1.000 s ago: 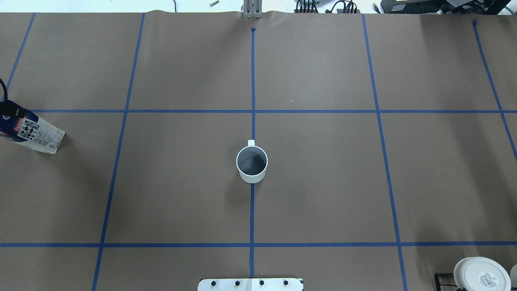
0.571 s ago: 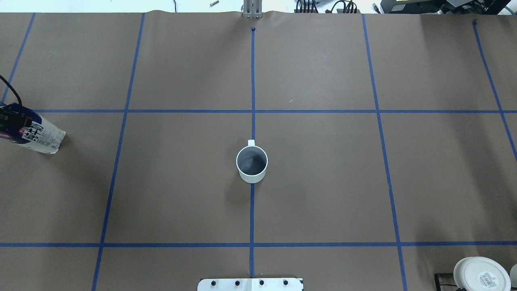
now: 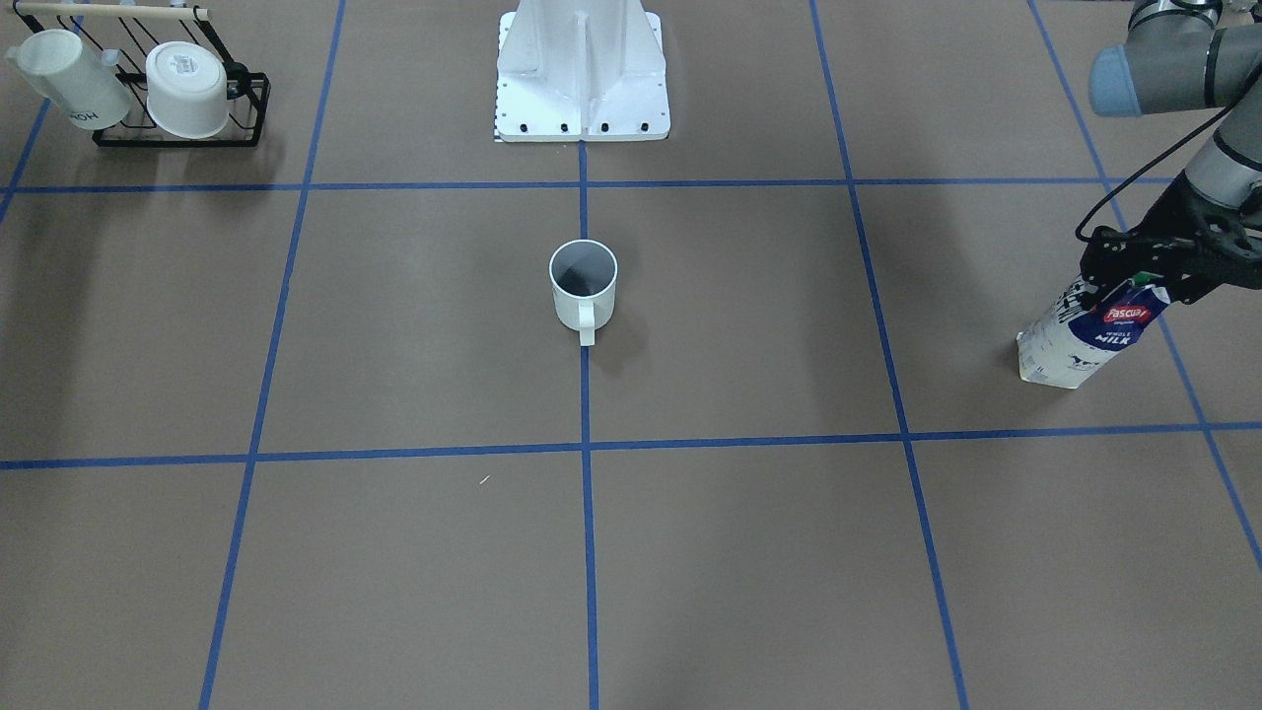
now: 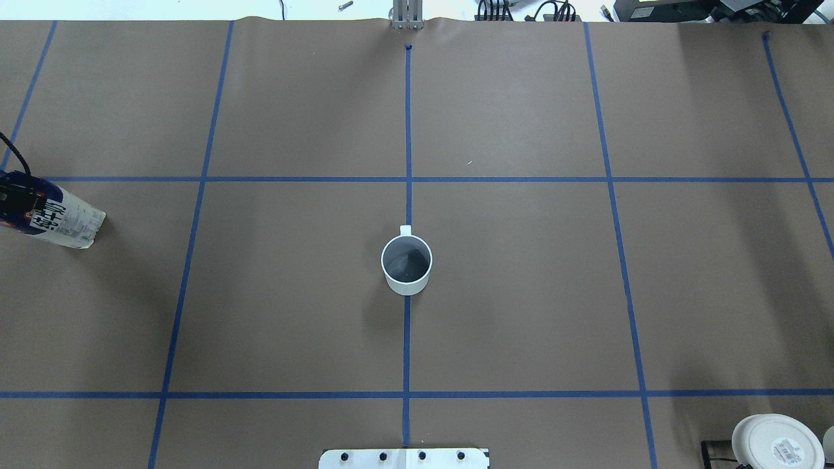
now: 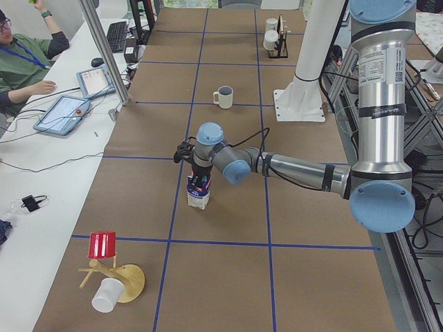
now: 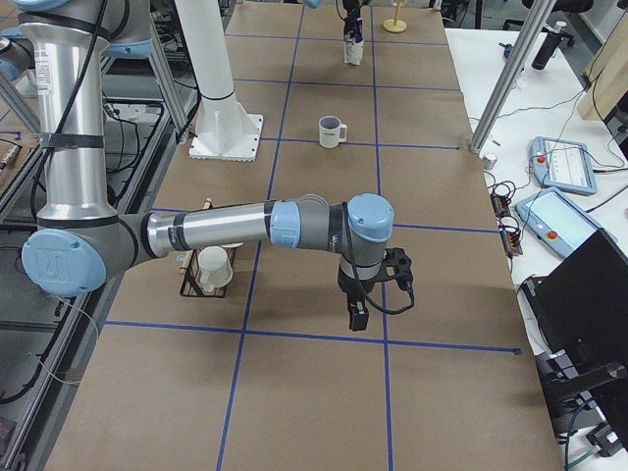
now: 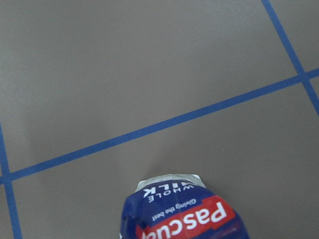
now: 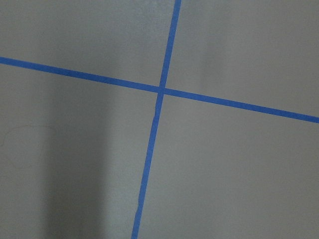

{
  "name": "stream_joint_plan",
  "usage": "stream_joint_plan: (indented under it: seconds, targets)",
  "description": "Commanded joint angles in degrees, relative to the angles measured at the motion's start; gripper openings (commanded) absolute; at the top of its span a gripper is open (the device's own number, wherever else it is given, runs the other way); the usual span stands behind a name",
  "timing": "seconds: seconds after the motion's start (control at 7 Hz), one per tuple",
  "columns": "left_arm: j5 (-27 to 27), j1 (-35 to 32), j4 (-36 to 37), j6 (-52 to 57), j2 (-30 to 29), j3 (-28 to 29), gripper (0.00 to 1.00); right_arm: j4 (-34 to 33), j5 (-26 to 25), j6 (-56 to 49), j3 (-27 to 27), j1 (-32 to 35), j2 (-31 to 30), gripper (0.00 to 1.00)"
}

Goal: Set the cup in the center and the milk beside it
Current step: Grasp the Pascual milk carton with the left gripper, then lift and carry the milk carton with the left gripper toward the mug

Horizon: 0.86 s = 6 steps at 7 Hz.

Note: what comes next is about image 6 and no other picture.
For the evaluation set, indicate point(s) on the teach pendant near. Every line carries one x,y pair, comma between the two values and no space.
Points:
557,222

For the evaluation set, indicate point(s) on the teach pendant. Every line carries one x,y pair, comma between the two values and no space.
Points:
563,164
557,222

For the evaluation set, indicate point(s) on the wooden cup tree stand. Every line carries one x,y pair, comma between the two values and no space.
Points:
396,24

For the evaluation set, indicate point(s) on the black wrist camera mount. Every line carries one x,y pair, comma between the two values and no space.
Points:
397,267

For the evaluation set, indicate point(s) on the aluminium profile post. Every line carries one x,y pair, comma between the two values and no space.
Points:
527,36

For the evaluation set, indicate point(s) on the white camera stand base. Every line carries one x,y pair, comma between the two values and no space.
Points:
223,128

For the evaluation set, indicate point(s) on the black monitor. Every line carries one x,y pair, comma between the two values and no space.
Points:
581,309

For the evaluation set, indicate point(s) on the blue white milk carton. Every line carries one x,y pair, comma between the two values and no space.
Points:
353,52

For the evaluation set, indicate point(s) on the teach pendant far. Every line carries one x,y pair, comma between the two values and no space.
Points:
563,164

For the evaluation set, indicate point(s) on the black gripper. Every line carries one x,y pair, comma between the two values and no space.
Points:
349,287
350,10

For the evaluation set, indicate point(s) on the white mug with handle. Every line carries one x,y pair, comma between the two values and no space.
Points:
332,132

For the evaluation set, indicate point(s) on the white upturned cup right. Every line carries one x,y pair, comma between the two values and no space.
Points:
215,267

